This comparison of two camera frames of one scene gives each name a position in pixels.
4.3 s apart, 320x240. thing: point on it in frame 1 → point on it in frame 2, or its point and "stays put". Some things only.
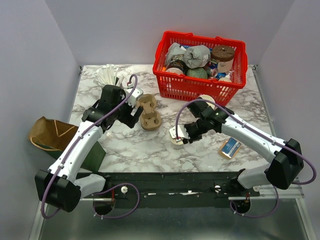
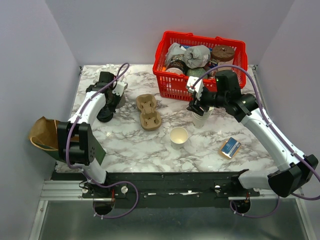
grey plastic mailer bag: x=194 y=56 stays put
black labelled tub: x=177 y=65 stays put
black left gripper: x=130 y=120 → x=113 y=108
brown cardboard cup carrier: x=150 y=120 stays put
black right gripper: x=192 y=139 → x=199 y=103
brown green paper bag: x=52 y=136 stays put
